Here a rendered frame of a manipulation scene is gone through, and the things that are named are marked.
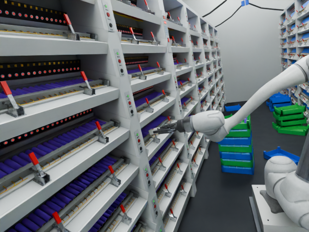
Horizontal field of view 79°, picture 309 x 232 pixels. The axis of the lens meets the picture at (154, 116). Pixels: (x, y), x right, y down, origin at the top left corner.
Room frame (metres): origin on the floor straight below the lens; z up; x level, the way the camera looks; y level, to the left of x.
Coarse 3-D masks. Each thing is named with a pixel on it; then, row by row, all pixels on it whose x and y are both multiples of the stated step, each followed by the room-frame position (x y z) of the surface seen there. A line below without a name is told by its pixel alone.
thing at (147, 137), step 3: (165, 120) 1.40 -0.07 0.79; (168, 120) 1.43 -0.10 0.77; (162, 123) 1.33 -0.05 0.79; (165, 123) 1.37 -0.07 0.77; (159, 126) 1.28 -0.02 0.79; (147, 135) 1.13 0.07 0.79; (150, 135) 1.13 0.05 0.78; (144, 138) 1.09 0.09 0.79; (147, 138) 1.09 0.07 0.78; (144, 141) 1.06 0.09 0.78; (147, 141) 1.08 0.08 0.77; (144, 144) 1.04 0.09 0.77
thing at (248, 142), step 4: (224, 140) 1.73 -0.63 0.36; (228, 140) 1.71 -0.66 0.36; (232, 140) 1.69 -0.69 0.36; (236, 140) 1.67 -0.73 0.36; (240, 140) 1.65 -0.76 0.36; (244, 140) 1.63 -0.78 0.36; (248, 140) 1.62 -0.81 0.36; (220, 144) 1.75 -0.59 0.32; (224, 144) 1.73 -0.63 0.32; (228, 144) 1.71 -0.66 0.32; (232, 144) 1.69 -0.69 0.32; (236, 144) 1.67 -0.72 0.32; (240, 144) 1.65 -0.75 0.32; (244, 144) 1.64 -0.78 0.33; (248, 144) 1.62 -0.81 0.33
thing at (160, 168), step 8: (176, 136) 1.50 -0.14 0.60; (168, 144) 1.40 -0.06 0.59; (176, 144) 1.43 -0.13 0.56; (160, 152) 1.27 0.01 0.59; (168, 152) 1.31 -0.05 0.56; (176, 152) 1.32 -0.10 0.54; (152, 160) 1.17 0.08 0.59; (160, 160) 1.11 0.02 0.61; (168, 160) 1.21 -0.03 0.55; (152, 168) 1.07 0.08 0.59; (160, 168) 1.11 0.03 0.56; (168, 168) 1.14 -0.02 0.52; (152, 176) 1.03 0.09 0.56; (160, 176) 1.04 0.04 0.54
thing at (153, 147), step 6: (162, 114) 1.54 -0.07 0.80; (168, 114) 1.52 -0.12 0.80; (174, 114) 1.49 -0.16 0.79; (174, 120) 1.48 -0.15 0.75; (150, 138) 1.14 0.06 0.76; (162, 138) 1.16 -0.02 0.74; (168, 138) 1.25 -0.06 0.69; (150, 144) 1.07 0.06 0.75; (156, 144) 1.08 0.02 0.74; (162, 144) 1.15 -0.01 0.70; (150, 150) 1.01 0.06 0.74; (156, 150) 1.06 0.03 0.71; (150, 156) 0.98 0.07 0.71
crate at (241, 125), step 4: (248, 116) 1.77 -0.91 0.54; (248, 120) 1.62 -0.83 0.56; (240, 124) 1.64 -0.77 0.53; (244, 124) 1.63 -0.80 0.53; (248, 124) 1.61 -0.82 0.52; (232, 128) 1.68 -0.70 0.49; (236, 128) 1.66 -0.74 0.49; (240, 128) 1.65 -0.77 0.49; (244, 128) 1.63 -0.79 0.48; (248, 128) 1.61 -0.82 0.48
